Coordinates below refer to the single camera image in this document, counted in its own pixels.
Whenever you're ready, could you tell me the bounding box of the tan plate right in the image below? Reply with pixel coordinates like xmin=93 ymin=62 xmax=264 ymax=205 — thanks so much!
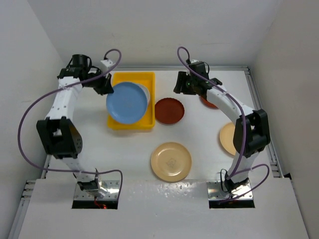
xmin=219 ymin=122 xmax=236 ymax=156

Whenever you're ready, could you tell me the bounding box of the tan plate front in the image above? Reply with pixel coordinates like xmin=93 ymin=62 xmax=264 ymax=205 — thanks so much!
xmin=151 ymin=142 xmax=192 ymax=183

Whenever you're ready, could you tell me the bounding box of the white plate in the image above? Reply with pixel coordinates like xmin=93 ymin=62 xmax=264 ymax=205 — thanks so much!
xmin=138 ymin=84 xmax=150 ymax=105

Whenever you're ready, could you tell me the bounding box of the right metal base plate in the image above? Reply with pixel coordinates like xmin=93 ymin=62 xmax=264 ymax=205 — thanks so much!
xmin=206 ymin=180 xmax=253 ymax=202

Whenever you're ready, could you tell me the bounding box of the yellow plastic bin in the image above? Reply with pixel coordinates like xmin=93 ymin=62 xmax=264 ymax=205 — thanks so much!
xmin=107 ymin=72 xmax=155 ymax=130

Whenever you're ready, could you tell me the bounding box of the blue plate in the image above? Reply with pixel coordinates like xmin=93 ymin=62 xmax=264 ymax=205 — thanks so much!
xmin=106 ymin=82 xmax=148 ymax=124

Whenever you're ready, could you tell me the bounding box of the purple cable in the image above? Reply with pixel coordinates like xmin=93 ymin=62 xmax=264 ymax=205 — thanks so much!
xmin=176 ymin=46 xmax=270 ymax=203
xmin=17 ymin=48 xmax=123 ymax=197

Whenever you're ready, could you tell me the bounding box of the metal base plate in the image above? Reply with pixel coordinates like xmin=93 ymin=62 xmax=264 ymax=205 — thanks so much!
xmin=206 ymin=180 xmax=253 ymax=202
xmin=73 ymin=180 xmax=120 ymax=201

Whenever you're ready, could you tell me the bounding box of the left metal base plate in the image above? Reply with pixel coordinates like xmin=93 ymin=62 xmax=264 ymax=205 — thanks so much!
xmin=73 ymin=180 xmax=120 ymax=201

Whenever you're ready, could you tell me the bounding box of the tan plate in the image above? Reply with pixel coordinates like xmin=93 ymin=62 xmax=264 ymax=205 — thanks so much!
xmin=151 ymin=142 xmax=192 ymax=183
xmin=219 ymin=122 xmax=236 ymax=156

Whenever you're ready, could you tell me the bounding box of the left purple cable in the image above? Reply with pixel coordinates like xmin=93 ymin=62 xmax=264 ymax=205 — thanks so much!
xmin=17 ymin=48 xmax=123 ymax=197

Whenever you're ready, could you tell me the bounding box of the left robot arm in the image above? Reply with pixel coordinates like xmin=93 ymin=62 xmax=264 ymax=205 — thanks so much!
xmin=36 ymin=54 xmax=114 ymax=198

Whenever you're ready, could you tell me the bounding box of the red plate centre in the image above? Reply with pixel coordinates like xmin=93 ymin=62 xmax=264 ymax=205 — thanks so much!
xmin=155 ymin=98 xmax=185 ymax=125

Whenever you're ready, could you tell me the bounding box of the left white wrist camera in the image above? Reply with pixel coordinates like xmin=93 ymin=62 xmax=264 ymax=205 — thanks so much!
xmin=100 ymin=59 xmax=115 ymax=72

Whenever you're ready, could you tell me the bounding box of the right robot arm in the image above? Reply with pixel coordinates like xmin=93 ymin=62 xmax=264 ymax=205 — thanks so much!
xmin=173 ymin=60 xmax=270 ymax=193

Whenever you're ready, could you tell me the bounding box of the red plate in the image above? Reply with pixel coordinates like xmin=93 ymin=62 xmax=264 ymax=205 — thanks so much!
xmin=199 ymin=96 xmax=218 ymax=109
xmin=155 ymin=98 xmax=185 ymax=125

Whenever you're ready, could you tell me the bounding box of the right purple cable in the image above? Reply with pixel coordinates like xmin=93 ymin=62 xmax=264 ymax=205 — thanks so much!
xmin=176 ymin=46 xmax=270 ymax=203

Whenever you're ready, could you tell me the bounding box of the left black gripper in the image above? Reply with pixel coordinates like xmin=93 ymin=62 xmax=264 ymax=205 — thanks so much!
xmin=83 ymin=68 xmax=114 ymax=96

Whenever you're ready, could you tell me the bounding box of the red plate far right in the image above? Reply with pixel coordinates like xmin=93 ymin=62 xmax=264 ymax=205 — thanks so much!
xmin=199 ymin=96 xmax=218 ymax=109

